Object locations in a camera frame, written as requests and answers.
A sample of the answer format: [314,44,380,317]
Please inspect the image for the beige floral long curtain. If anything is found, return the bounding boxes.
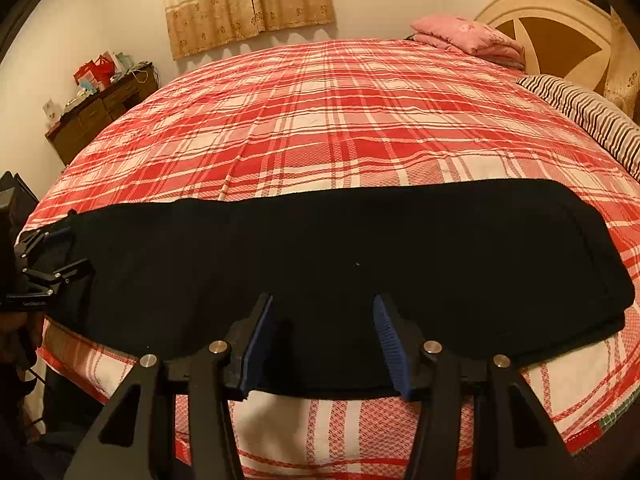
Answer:
[512,0,640,122]

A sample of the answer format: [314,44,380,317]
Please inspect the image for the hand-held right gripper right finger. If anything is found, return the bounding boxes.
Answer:
[372,294,576,480]

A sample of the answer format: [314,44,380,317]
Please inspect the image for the black folding chair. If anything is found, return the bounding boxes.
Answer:
[0,170,40,211]

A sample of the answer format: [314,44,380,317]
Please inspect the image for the dark wooden desk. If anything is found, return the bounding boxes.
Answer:
[45,62,160,167]

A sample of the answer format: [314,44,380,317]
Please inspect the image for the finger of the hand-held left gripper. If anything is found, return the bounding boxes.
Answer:
[20,257,96,288]
[14,209,78,261]

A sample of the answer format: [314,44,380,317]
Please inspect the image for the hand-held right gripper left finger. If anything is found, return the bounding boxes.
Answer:
[62,292,277,480]

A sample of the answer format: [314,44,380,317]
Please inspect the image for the striped pillow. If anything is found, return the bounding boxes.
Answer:
[516,74,640,182]

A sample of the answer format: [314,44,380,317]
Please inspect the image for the bed with red plaid sheet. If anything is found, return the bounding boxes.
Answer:
[20,37,640,480]

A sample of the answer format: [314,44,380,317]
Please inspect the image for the beige window curtain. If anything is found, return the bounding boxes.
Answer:
[160,0,336,61]

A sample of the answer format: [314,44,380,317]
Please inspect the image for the black pants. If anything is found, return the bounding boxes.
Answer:
[42,177,636,402]

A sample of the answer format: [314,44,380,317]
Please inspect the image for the red gift bag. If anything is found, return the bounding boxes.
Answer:
[74,52,119,89]

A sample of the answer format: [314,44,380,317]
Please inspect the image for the pink folded blanket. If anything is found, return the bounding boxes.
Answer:
[410,14,527,69]

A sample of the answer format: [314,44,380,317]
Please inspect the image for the cream wooden headboard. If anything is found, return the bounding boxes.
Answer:
[472,0,614,97]

